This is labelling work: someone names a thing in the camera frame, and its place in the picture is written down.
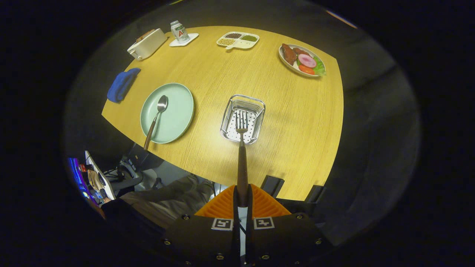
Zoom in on black box under table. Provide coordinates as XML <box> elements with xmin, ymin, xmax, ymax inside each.
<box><xmin>128</xmin><ymin>143</ymin><xmax>164</xmax><ymax>171</ymax></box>

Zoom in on spoon with wooden handle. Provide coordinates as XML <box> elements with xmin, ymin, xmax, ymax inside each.
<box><xmin>143</xmin><ymin>95</ymin><xmax>168</xmax><ymax>151</ymax></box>

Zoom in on white toaster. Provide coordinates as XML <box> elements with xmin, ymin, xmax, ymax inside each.
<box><xmin>127</xmin><ymin>28</ymin><xmax>168</xmax><ymax>61</ymax></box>

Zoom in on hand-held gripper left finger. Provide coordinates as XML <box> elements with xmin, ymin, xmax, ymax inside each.
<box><xmin>163</xmin><ymin>184</ymin><xmax>241</xmax><ymax>267</ymax></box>

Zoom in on metal wire basket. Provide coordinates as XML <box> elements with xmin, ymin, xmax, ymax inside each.
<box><xmin>220</xmin><ymin>94</ymin><xmax>266</xmax><ymax>145</ymax></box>

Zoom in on fork with wooden handle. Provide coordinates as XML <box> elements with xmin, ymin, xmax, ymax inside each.
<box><xmin>235</xmin><ymin>110</ymin><xmax>249</xmax><ymax>207</ymax></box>

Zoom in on blue folded cloth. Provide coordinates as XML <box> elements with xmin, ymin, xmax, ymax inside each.
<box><xmin>107</xmin><ymin>68</ymin><xmax>141</xmax><ymax>103</ymax></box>

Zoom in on brown meat piece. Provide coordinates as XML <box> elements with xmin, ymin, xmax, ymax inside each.
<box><xmin>281</xmin><ymin>43</ymin><xmax>298</xmax><ymax>66</ymax></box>

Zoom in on pale green plate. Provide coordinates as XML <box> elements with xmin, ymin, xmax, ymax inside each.
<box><xmin>140</xmin><ymin>82</ymin><xmax>195</xmax><ymax>144</ymax></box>

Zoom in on computer monitor with colourful screen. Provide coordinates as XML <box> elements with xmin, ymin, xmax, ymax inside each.
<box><xmin>68</xmin><ymin>158</ymin><xmax>106</xmax><ymax>219</ymax></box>

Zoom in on white sectioned dish with beans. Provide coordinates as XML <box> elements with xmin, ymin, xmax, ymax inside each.
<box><xmin>216</xmin><ymin>32</ymin><xmax>260</xmax><ymax>50</ymax></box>

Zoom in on pink ham slice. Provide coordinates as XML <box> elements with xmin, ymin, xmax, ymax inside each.
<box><xmin>298</xmin><ymin>54</ymin><xmax>317</xmax><ymax>68</ymax></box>

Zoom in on brown toast slice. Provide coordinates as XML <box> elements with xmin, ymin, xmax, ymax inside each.
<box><xmin>135</xmin><ymin>29</ymin><xmax>155</xmax><ymax>42</ymax></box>

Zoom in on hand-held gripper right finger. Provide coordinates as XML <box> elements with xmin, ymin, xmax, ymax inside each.
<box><xmin>247</xmin><ymin>184</ymin><xmax>333</xmax><ymax>267</ymax></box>

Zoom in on small white drink bottle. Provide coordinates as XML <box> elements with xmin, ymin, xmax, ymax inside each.
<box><xmin>170</xmin><ymin>20</ymin><xmax>190</xmax><ymax>44</ymax></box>

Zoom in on white plate with food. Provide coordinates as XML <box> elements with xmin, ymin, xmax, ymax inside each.
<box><xmin>278</xmin><ymin>43</ymin><xmax>327</xmax><ymax>78</ymax></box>

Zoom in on green lettuce leaf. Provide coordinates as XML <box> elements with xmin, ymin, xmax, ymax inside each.
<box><xmin>314</xmin><ymin>56</ymin><xmax>327</xmax><ymax>76</ymax></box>

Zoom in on white square coaster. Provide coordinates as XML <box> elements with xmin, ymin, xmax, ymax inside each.
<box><xmin>169</xmin><ymin>33</ymin><xmax>199</xmax><ymax>47</ymax></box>

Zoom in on person's legs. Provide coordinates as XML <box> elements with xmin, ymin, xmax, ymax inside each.
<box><xmin>119</xmin><ymin>174</ymin><xmax>216</xmax><ymax>228</ymax></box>

